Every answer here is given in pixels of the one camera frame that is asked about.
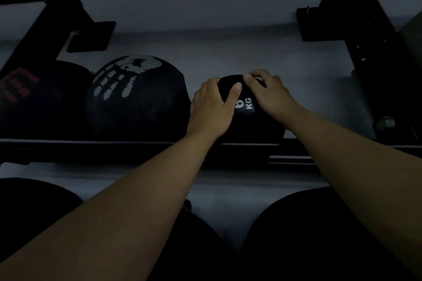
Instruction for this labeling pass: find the large plain black ball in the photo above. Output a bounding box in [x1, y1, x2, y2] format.
[148, 200, 238, 281]
[0, 178, 83, 263]
[241, 187, 420, 281]

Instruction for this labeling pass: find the silver rack bolt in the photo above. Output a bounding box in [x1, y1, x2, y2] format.
[376, 117, 396, 132]

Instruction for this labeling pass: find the black ball with white handprint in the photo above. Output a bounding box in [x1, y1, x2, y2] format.
[85, 55, 192, 142]

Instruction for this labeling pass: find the person's right hand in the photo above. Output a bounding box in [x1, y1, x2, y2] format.
[243, 69, 302, 130]

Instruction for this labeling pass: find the black ball with orange handprint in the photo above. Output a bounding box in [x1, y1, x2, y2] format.
[0, 60, 96, 141]

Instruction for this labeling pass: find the person's left hand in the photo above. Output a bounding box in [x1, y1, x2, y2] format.
[186, 77, 243, 142]

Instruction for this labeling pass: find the black metal storage rack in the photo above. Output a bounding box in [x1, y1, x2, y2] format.
[0, 0, 422, 169]

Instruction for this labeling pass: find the small black medicine ball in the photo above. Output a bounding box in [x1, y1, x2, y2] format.
[216, 75, 286, 146]

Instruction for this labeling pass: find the person's right forearm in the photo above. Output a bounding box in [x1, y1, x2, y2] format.
[285, 104, 422, 278]

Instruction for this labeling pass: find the person's left forearm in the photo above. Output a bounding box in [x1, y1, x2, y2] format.
[0, 133, 218, 281]

